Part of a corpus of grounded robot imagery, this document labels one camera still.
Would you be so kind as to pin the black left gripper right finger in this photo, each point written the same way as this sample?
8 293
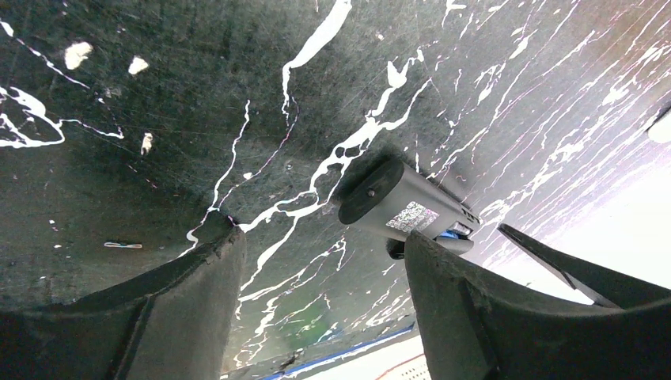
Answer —
476 324

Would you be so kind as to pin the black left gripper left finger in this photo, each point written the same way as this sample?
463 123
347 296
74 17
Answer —
172 322

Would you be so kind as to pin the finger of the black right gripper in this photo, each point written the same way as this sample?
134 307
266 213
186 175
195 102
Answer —
603 286

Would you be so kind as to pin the blue battery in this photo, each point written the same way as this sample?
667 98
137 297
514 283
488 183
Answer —
449 234

